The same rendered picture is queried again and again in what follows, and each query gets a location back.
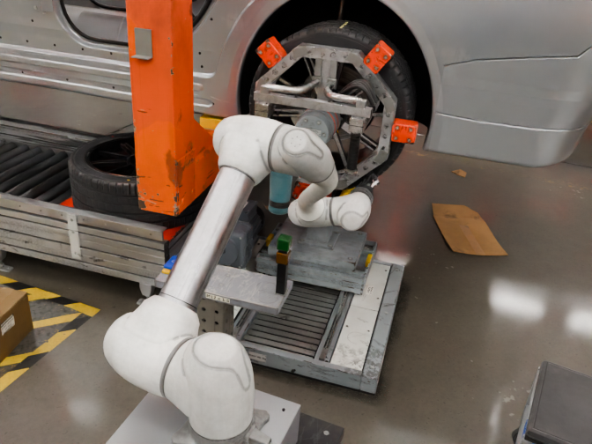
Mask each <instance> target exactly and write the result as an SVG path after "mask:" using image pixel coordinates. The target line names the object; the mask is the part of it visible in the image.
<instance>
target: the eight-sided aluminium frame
mask: <svg viewBox="0 0 592 444"><path fill-rule="evenodd" d="M301 57H307V58H314V59H315V58H321V59H322V60H328V61H331V60H335V61H338V62H340V63H352V64H353V65H354V67H355V68H356V69H357V70H358V72H359V73H360V75H361V76H362V77H363V79H365V80H367V81H369V82H370V83H371V85H372V87H373V89H374V92H375V94H376V96H377V97H378V98H379V99H380V101H381V102H382V104H383V105H384V109H383V116H382V122H381V134H380V140H379V146H378V151H377V152H375V153H373V154H372V155H371V156H369V157H368V158H366V159H364V160H363V161H361V162H360V163H358V164H357V169H358V172H357V174H355V175H350V174H346V173H344V174H343V175H341V174H338V175H337V176H338V183H337V186H336V188H335V189H341V190H343V189H345V188H347V187H348V186H349V185H351V184H352V183H354V182H355V181H356V180H358V179H359V178H361V177H362V176H364V175H365V174H367V173H369V172H370V171H372V170H373V169H374V168H376V167H377V166H379V165H381V164H382V163H383V162H384V161H386V160H387V159H388V156H389V150H390V145H391V141H390V136H391V130H392V124H393V122H394V120H395V115H396V107H397V97H396V96H395V95H394V93H393V92H392V91H391V90H390V88H389V87H388V85H387V84H386V83H385V81H384V80H383V79H382V77H381V76H380V74H379V73H377V74H374V73H373V72H372V71H371V70H370V69H369V68H368V67H367V66H366V65H365V64H364V63H363V60H364V58H365V57H366V55H364V53H363V52H362V51H361V50H358V49H355V48H354V49H351V48H339V47H331V46H324V45H318V44H311V43H304V42H302V43H301V44H300V45H298V46H297V47H296V48H294V49H293V50H292V51H291V52H290V53H289V54H288V55H286V56H285V57H284V58H283V59H282V60H281V61H280V62H278V63H277V64H276V65H275V66H274V67H273V68H271V69H270V70H269V71H268V72H267V73H266V74H264V75H263V76H262V77H260V79H258V80H257V81H256V82H255V90H258V91H260V87H261V85H265V84H271V83H272V82H274V81H275V80H276V79H277V78H278V77H280V76H281V75H282V74H283V73H284V72H285V71H287V70H288V69H289V68H290V67H291V66H293V65H294V64H295V63H296V62H297V61H299V59H300V58H301ZM292 181H294V182H296V181H300V182H303V183H307V184H312V183H311V182H309V181H307V180H305V179H303V178H300V177H296V176H293V177H292Z"/></svg>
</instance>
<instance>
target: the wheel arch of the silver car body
mask: <svg viewBox="0 0 592 444"><path fill-rule="evenodd" d="M339 4H340V0H284V1H283V2H281V3H280V4H278V5H277V6H276V7H275V8H273V9H272V10H271V11H270V12H269V13H268V14H267V15H266V16H265V17H264V19H263V20H262V21H261V22H260V24H259V25H258V26H257V28H256V29H255V30H254V32H253V34H252V35H251V37H250V39H249V41H248V44H247V46H246V47H245V50H244V52H243V55H242V58H241V60H240V66H239V69H238V73H237V78H236V86H235V109H236V115H247V114H249V110H250V109H249V103H250V102H249V95H250V89H251V88H252V87H251V85H252V83H253V78H254V76H255V73H256V71H257V70H258V67H259V65H260V63H262V59H261V57H260V56H259V55H258V54H257V53H256V52H255V50H256V49H257V48H258V47H259V46H261V45H262V44H263V43H264V42H265V41H266V40H267V39H269V38H270V37H272V36H274V37H275V38H276V39H277V41H278V42H280V41H282V40H283V39H285V38H287V37H288V36H290V35H292V34H294V33H296V32H298V31H299V30H301V29H302V28H304V27H306V26H310V25H312V24H315V23H318V22H322V21H327V20H337V16H338V10H339ZM345 20H349V21H351V22H352V21H354V22H358V23H360V24H363V25H366V26H367V27H369V26H370V27H372V28H373V30H374V29H375V30H376V31H378V32H380V34H381V33H382V34H383V35H384V36H386V38H388V39H389V40H390V41H391V43H394V44H395V45H396V49H399V50H400V52H401V53H400V54H403V56H404V60H406V62H407V65H409V66H410V69H411V73H412V76H413V79H414V82H415V86H416V94H417V98H416V100H417V105H416V113H415V117H414V121H417V122H420V123H422V124H424V125H425V126H426V127H427V132H426V136H425V142H424V145H423V147H422V150H424V151H425V150H426V147H427V144H428V142H429V139H430V136H431V133H432V129H433V120H434V113H435V112H434V111H435V92H434V83H433V74H432V70H431V67H430V63H429V61H428V58H427V55H426V52H425V50H424V48H423V46H422V44H421V42H420V40H419V38H418V36H417V35H416V33H415V32H414V30H413V29H412V27H411V26H410V24H409V23H408V22H407V21H406V20H405V18H404V17H403V16H402V15H401V14H400V13H399V12H398V11H397V10H396V9H395V8H393V7H392V6H391V5H390V4H388V3H387V2H385V1H384V0H345V3H344V14H343V21H345ZM306 75H307V66H306V64H305V62H304V59H303V58H301V59H300V60H299V61H298V62H297V64H296V65H295V66H294V68H293V70H292V73H291V75H290V77H289V79H288V80H289V81H290V82H291V83H293V84H294V85H296V86H298V85H299V84H301V83H302V82H303V81H304V79H305V78H306Z"/></svg>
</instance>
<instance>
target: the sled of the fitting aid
mask: <svg viewBox="0 0 592 444"><path fill-rule="evenodd" d="M283 224H284V223H280V222H279V223H278V224H277V226H276V228H275V229H274V231H273V232H272V233H271V234H270V235H269V236H268V238H267V239H266V241H265V243H264V244H263V246H262V248H261V249H260V251H259V252H258V253H257V255H256V256H255V271H257V272H262V273H265V274H270V275H273V276H276V275H277V269H278V264H277V263H276V255H272V254H268V246H269V244H270V242H271V241H272V239H273V238H274V236H275V235H276V233H277V232H278V230H279V228H280V227H281V225H283ZM376 247H377V241H372V240H366V243H365V246H364V247H363V250H362V253H361V255H360V258H359V261H358V264H357V266H356V269H355V271H349V270H342V269H338V268H333V267H329V266H325V265H320V264H316V263H309V262H304V261H301V260H296V259H292V258H291V260H290V262H289V264H288V277H287V278H290V279H293V280H298V281H301V282H306V283H309V284H314V285H321V286H325V287H329V288H333V289H338V290H341V291H346V292H353V293H357V294H361V295H362V293H363V291H364V288H365V285H366V281H367V278H368V275H369V272H370V270H371V267H372V264H373V261H374V257H375V252H376Z"/></svg>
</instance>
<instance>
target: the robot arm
mask: <svg viewBox="0 0 592 444"><path fill-rule="evenodd" d="M212 143H213V147H214V150H215V152H216V153H217V155H218V169H219V172H218V175H217V177H216V179H215V181H214V182H213V184H212V186H211V189H210V191H209V193H208V195H207V197H206V198H205V200H204V202H203V205H202V207H201V210H200V211H199V213H198V215H197V217H196V220H195V222H194V224H193V226H192V227H191V229H190V231H189V235H188V237H187V239H186V240H185V242H184V244H183V246H182V248H181V251H180V253H179V254H178V256H177V258H176V260H175V262H174V265H173V267H172V269H171V270H170V272H169V275H168V277H167V279H166V282H165V283H164V285H163V287H162V289H161V291H160V293H159V296H158V295H153V296H151V297H150V298H148V299H146V300H144V302H143V303H142V304H141V305H140V306H139V307H138V308H137V309H136V310H135V311H134V312H133V313H127V314H125V315H123V316H121V317H120V318H118V319H117V320H116V321H115V322H114V323H113V324H112V325H111V327H110V328H109V329H108V331H107V334H106V335H105V338H104V343H103V348H104V354H105V357H106V359H107V361H108V363H109V364H110V366H111V367H112V368H113V369H114V370H115V371H116V372H117V373H118V374H119V375H120V376H121V377H122V378H123V379H125V380H126V381H128V382H130V383H132V384H133V385H135V386H137V387H139V388H141V389H143V390H145V391H147V392H150V393H152V394H154V395H156V396H161V397H164V398H166V399H167V400H169V401H170V402H171V403H173V404H174V405H175V406H176V407H177V408H178V409H180V410H181V411H182V412H183V413H184V414H185V415H186V416H188V417H189V419H188V420H187V421H186V423H185V424H184V425H183V426H182V428H181V429H179V430H178V431H177V432H176V433H174V434H173V436H172V444H270V443H271V438H270V437H269V436H268V435H266V434H264V433H262V432H261V431H260V430H261V429H262V427H263V426H264V425H265V424H267V423H268V422H269V421H270V414H269V413H268V412H267V411H266V410H260V409H256V408H254V403H255V382H254V373H253V367H252V364H251V361H250V358H249V356H248V353H247V351H246V350H245V348H244V346H243V345H242V344H241V342H240V341H239V340H237V339H236V338H235V337H233V336H231V335H228V334H226V333H222V332H210V333H205V334H202V335H201V336H199V337H198V329H199V326H200V323H199V320H198V316H197V313H195V311H196V309H197V307H198V304H199V302H200V300H201V298H202V297H203V295H204V291H205V289H206V287H207V285H208V284H209V282H210V279H211V276H212V274H213V272H214V270H215V269H216V266H217V264H218V261H219V259H220V257H221V256H222V253H223V251H224V249H225V247H226V244H227V242H228V240H229V238H230V236H231V234H232V232H233V229H234V227H235V225H236V223H237V221H238V219H239V217H240V214H241V212H242V210H243V208H244V206H245V204H246V201H247V200H248V197H249V195H250V193H251V191H252V188H253V187H254V186H255V185H257V184H258V183H260V182H261V181H262V180H263V179H264V178H265V177H266V176H267V175H268V174H269V173H270V172H271V171H273V172H277V173H281V174H289V175H292V176H296V177H299V176H300V177H301V178H303V179H305V180H307V181H309V182H311V183H312V184H311V185H310V186H308V187H307V188H306V189H305V190H304V191H303V192H302V193H301V194H300V196H299V198H298V199H296V200H294V201H293V202H292V203H291V204H290V206H289V208H288V217H289V219H290V220H291V221H292V222H293V223H294V224H295V225H297V226H303V227H325V226H341V227H342V228H344V229H345V230H348V231H356V230H359V229H360V228H361V227H362V226H363V225H364V224H365V223H366V222H367V220H368V218H369V216H370V213H371V205H372V203H373V200H374V198H373V194H374V193H373V189H374V185H378V184H380V182H379V180H378V177H377V176H376V175H375V173H374V172H373V171H370V172H369V173H368V174H367V176H366V178H365V177H364V178H363V182H361V183H360V184H359V185H358V186H357V187H355V189H353V190H352V191H351V193H350V194H349V195H346V196H337V197H326V196H327V195H329V194H330V193H331V192H332V191H333V190H334V189H335V188H336V186H337V183H338V176H337V170H336V167H335V161H334V159H333V157H332V155H331V152H330V150H329V148H328V146H327V145H326V144H325V143H324V142H323V141H322V140H321V139H320V138H319V137H318V136H317V135H316V134H315V133H314V132H313V131H311V130H309V129H304V128H298V127H295V126H292V125H288V124H285V123H281V122H278V121H276V120H272V119H268V118H264V117H259V116H253V115H235V116H230V117H227V118H225V119H224V120H222V121H221V122H220V123H219V124H218V125H217V127H216V129H215V130H214V133H213V139H212Z"/></svg>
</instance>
